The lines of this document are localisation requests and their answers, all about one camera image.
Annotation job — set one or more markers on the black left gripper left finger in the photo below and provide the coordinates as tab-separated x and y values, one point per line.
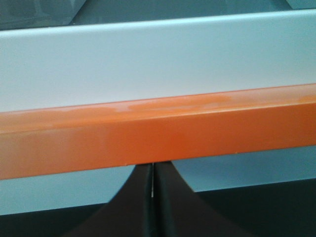
128	214

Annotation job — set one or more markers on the orange sash handle bar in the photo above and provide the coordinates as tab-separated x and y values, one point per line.
75	138

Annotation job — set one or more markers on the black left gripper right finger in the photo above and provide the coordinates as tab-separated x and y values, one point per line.
182	213

